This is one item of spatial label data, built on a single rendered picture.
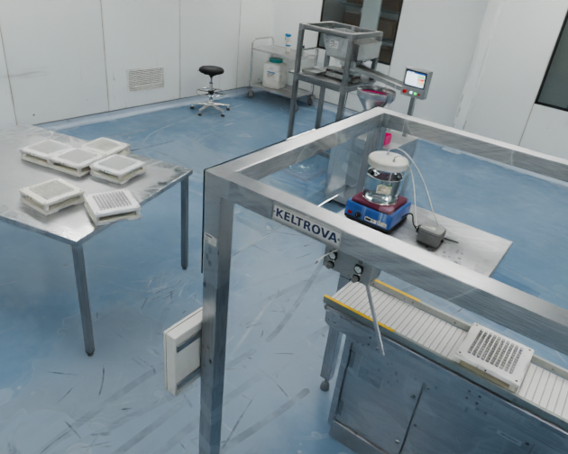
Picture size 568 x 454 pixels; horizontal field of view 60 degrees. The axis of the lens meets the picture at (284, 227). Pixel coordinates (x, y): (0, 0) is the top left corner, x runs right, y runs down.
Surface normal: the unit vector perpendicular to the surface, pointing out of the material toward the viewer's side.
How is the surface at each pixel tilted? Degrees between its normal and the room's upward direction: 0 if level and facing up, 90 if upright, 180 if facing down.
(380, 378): 90
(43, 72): 90
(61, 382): 0
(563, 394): 0
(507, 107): 90
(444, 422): 90
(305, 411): 0
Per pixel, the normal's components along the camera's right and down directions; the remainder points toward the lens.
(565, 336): -0.59, 0.35
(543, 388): 0.10, -0.86
